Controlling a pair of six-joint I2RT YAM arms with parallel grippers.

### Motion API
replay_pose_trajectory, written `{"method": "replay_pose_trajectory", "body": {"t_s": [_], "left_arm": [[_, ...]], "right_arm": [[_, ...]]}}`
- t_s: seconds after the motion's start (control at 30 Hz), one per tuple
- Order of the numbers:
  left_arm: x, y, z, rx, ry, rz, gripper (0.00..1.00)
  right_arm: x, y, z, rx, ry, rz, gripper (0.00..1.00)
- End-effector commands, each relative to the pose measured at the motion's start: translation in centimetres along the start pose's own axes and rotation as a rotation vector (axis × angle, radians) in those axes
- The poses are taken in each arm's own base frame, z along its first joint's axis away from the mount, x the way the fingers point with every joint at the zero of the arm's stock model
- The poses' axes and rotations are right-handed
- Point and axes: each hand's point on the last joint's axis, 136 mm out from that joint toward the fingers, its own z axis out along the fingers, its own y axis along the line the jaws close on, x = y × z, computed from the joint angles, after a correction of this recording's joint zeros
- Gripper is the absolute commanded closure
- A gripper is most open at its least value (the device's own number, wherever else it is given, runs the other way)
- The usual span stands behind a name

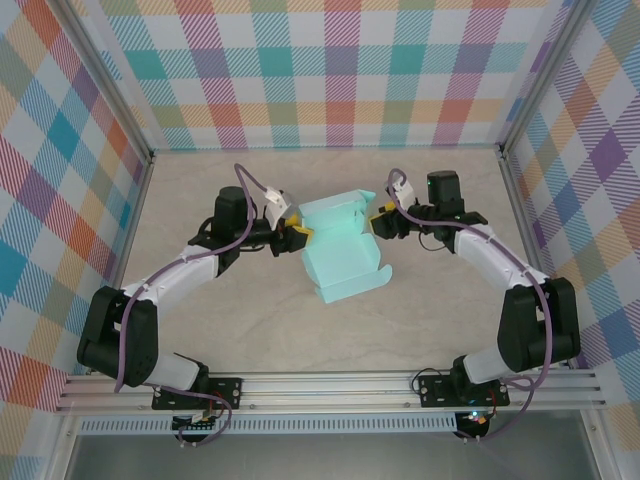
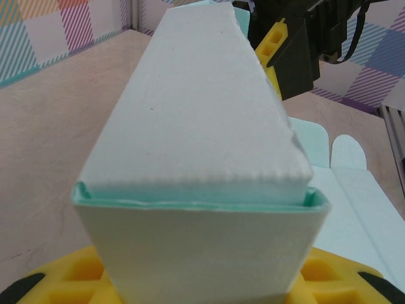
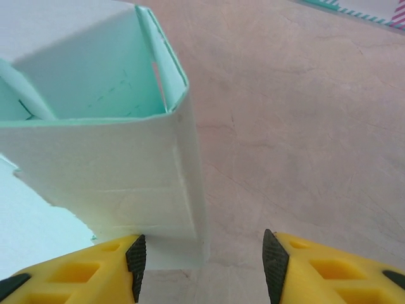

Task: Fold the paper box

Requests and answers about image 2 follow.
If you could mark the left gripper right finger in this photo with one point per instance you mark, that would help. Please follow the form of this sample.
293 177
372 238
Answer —
332 278

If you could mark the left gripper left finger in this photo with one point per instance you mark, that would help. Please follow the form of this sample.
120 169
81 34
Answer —
63 278

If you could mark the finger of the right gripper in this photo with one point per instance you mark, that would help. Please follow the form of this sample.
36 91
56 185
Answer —
291 63

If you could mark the aluminium side rail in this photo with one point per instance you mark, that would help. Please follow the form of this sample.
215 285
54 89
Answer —
394 139

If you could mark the aluminium frame post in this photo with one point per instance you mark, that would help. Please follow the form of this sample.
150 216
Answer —
130 14

